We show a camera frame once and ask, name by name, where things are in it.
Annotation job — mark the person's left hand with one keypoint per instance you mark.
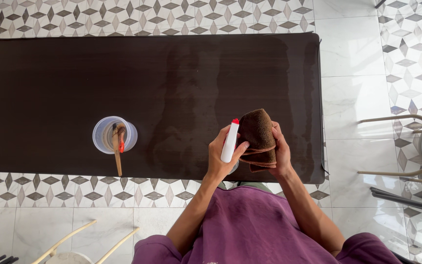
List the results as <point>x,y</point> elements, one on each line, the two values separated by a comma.
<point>216,157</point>

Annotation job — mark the person's right hand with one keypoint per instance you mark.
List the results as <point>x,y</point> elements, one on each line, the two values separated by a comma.
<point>283,156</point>

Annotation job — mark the person's right fingers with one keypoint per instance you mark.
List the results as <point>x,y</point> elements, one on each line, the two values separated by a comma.
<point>276,134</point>

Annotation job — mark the brown microfiber cloth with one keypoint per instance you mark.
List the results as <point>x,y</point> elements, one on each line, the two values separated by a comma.
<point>256,139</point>

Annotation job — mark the white spray bottle red nozzle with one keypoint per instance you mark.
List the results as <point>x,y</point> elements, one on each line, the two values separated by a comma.
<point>230,141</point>

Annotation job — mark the person's green trousers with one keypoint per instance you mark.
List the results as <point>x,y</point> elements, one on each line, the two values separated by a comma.
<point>258,186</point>

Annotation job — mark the person's purple shirt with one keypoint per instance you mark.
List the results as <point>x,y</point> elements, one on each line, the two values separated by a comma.
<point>251,227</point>

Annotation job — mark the red-tipped brush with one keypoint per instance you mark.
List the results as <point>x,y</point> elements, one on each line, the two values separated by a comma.
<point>121,145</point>

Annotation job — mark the wooden spoon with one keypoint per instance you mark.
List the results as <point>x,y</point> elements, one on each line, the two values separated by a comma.
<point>116,150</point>

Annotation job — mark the dark chair leg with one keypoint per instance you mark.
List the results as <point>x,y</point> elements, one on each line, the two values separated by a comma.
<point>380,3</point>

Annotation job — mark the clear plastic cup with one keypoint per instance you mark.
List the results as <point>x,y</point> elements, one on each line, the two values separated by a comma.
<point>103,135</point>

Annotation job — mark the white seat chair cream legs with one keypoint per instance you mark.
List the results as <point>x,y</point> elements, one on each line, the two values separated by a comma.
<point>68,257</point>

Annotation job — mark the black chair legs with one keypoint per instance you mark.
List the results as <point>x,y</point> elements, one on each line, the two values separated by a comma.
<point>4,259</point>

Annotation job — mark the black metal chair frame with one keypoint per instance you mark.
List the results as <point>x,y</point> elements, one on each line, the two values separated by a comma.
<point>405,201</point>

